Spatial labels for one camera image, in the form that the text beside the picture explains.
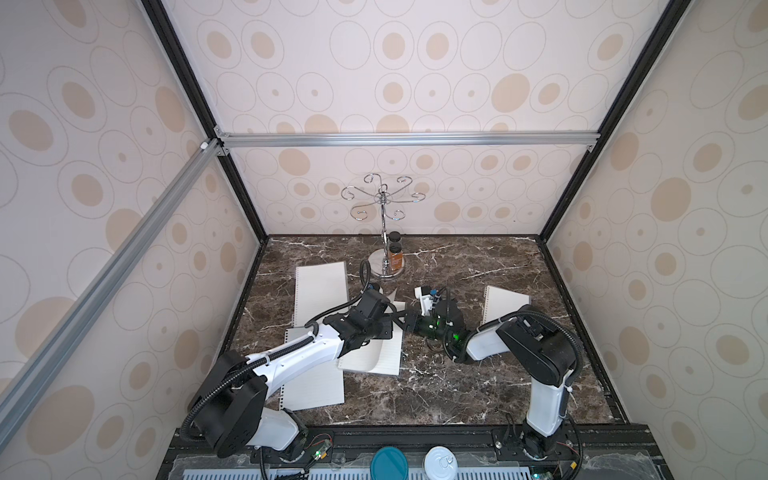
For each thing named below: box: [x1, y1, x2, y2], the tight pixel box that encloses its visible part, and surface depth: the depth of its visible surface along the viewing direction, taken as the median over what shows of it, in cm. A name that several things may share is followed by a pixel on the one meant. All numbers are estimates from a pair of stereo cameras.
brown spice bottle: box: [389, 242, 403, 272], surface depth 105 cm
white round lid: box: [424, 445, 458, 480], surface depth 68 cm
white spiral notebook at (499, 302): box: [482, 285, 532, 325], surface depth 105 cm
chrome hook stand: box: [341, 174, 425, 279], surface depth 94 cm
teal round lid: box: [369, 446, 409, 480], surface depth 66 cm
